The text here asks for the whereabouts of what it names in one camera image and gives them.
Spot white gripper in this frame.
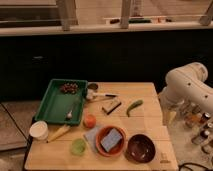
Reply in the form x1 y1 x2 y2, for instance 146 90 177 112
158 87 182 126

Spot green pepper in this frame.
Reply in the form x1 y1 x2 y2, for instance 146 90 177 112
126 100 143 117

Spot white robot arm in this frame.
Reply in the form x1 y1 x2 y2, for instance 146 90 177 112
158 62 213 125

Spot dark purple bowl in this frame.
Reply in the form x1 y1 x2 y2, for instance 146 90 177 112
126 134 156 163

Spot orange terracotta bowl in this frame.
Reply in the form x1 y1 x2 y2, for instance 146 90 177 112
95 126 126 157

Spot spice jar rack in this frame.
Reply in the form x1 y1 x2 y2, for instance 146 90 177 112
184 104 212 145

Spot blue sponge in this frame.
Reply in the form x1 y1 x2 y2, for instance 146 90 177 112
101 128 122 152

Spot dark wooden block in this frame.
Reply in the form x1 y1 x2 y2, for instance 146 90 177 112
102 99 121 115

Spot orange tomato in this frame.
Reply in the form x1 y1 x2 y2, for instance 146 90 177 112
83 114 96 128

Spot small dark round dish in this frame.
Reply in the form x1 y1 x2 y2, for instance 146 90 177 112
87 83 99 91

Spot grey-blue cloth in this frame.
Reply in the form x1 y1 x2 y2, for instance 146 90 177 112
84 126 101 152

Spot small green cup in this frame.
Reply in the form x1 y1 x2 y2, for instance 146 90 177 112
70 138 86 156

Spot small metal spoon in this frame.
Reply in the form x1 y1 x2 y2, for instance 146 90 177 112
65 102 77 120

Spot bunch of dark grapes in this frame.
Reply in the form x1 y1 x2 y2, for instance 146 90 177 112
60 83 78 94

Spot green plastic tray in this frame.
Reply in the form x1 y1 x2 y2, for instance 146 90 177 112
35 79 88 125

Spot white cup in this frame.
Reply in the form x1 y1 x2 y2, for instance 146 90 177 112
29 121 49 140

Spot black cable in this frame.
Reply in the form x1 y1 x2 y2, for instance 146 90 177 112
178 162 212 171

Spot yellow wooden-handled tool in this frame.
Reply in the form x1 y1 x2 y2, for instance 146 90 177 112
47 125 70 143

